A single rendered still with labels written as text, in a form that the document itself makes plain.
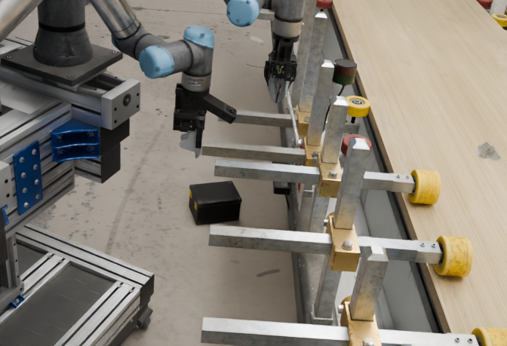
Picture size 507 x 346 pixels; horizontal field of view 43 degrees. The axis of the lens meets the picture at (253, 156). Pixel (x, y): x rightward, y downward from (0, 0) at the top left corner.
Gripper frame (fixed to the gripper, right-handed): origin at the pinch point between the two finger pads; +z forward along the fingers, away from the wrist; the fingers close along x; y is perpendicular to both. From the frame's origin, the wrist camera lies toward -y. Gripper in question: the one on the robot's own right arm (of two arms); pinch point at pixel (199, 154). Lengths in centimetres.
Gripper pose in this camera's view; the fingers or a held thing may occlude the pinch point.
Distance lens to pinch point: 177.4
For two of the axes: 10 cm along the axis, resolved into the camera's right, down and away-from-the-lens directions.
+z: -1.1, 8.5, 5.2
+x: 0.1, 5.2, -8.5
